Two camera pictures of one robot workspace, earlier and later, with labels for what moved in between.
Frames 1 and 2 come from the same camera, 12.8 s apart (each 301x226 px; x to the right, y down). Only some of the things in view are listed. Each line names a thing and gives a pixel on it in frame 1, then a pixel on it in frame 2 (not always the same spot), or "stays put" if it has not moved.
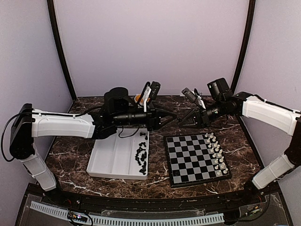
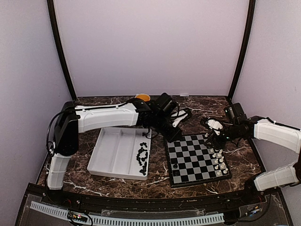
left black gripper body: x=151 y=122 → x=169 y=135
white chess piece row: x=217 y=156 stays put
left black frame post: x=51 y=12 stays put
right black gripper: x=202 y=120 → x=217 y=144
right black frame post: x=252 y=4 stays put
